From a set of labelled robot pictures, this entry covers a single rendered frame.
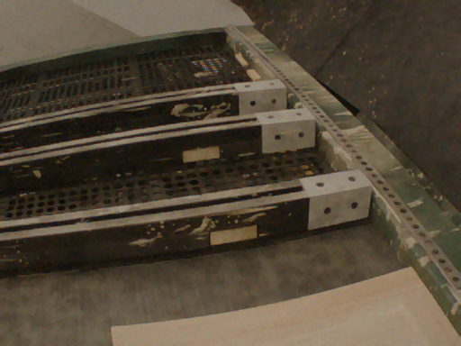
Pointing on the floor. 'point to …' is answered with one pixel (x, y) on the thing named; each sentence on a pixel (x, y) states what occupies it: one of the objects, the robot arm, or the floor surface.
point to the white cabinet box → (167, 14)
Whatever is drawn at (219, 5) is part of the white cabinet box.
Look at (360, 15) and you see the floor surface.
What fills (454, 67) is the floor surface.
